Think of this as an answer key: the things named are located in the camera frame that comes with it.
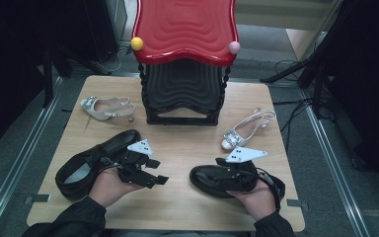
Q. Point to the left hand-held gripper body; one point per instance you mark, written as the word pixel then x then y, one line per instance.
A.
pixel 135 164

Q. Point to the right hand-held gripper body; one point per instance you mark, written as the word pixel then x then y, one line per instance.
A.
pixel 243 174

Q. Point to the black leather shoe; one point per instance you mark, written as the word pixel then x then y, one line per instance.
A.
pixel 204 177
pixel 125 138

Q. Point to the white heeled shoe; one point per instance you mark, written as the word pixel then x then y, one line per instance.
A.
pixel 93 110
pixel 232 140

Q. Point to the red and black shoe rack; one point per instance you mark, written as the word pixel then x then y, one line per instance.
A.
pixel 184 29

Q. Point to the person's right hand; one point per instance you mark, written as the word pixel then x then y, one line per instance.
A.
pixel 260 200

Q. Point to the person's left hand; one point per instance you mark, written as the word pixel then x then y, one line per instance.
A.
pixel 108 187

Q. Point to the black tripod stand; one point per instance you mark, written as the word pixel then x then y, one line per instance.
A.
pixel 317 95

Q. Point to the beige panel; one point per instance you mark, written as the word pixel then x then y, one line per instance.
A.
pixel 299 42

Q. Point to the grey cabinet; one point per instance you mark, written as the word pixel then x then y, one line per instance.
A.
pixel 116 19

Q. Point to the black curtain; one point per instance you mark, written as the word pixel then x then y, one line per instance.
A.
pixel 13 49
pixel 368 82

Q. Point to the grey table bracket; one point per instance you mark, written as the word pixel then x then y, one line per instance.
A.
pixel 296 203
pixel 39 198

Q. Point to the metal floor rail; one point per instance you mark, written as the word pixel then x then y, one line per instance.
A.
pixel 329 154
pixel 19 158

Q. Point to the black stand post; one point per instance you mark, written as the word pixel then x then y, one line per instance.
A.
pixel 47 85

